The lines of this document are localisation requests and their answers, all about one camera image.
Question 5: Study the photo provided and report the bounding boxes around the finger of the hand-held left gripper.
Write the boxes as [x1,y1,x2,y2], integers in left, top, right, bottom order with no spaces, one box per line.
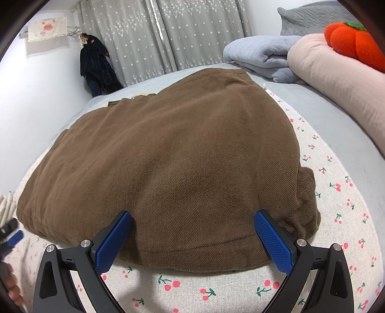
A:
[0,218,19,238]
[0,230,25,257]

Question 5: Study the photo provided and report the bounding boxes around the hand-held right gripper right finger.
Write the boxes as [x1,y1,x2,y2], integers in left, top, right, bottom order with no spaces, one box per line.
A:
[254,210,354,313]

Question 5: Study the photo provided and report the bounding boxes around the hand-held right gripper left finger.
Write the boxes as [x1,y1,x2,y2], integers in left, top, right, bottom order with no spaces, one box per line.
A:
[33,210,139,313]

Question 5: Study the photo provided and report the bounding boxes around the brown coat with fleece collar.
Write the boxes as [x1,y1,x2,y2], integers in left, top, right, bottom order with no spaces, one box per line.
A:
[16,68,321,273]

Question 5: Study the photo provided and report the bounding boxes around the dark hanging clothes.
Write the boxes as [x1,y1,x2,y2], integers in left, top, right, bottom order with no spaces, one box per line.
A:
[79,34,124,97]

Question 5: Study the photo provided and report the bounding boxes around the person's left hand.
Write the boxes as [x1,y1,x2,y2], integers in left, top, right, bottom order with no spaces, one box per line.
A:
[5,264,25,306]

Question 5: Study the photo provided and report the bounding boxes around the white knit cloth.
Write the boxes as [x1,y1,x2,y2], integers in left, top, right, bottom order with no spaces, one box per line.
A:
[0,193,16,226]

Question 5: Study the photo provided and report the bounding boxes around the cherry print bed sheet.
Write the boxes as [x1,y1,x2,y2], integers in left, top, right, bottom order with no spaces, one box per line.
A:
[0,90,385,313]

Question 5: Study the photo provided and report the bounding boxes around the bed with grey sheet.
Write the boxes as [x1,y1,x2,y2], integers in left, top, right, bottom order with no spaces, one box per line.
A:
[69,62,385,169]

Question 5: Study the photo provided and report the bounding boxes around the pink pillow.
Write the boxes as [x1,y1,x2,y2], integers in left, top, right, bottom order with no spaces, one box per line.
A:
[287,33,385,145]

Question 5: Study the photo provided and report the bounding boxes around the light blue folded blanket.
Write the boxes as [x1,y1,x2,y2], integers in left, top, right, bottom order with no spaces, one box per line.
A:
[223,35,303,84]

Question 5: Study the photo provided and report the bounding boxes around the orange pumpkin cushion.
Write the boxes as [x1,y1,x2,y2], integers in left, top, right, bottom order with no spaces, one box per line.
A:
[324,21,385,73]

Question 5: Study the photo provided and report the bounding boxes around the grey quilted headboard cover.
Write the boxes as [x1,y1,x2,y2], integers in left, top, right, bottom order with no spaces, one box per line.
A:
[277,6,351,38]

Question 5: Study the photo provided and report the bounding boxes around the white printed wall cloth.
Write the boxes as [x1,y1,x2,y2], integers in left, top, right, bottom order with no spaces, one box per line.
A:
[26,16,69,43]

